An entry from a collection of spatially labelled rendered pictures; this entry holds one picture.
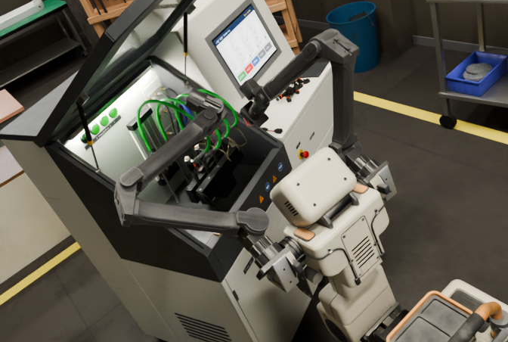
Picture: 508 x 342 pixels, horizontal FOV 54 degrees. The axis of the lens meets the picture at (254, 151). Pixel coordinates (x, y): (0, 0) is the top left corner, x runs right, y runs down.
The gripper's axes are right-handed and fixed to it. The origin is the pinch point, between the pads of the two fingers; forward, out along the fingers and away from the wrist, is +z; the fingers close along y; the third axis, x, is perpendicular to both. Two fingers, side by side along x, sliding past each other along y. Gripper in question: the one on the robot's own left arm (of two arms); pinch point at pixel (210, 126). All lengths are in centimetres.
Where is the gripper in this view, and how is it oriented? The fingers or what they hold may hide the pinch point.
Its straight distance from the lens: 187.9
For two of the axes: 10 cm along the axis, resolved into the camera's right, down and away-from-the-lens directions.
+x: 8.4, 5.4, -0.3
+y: -5.2, 7.8, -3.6
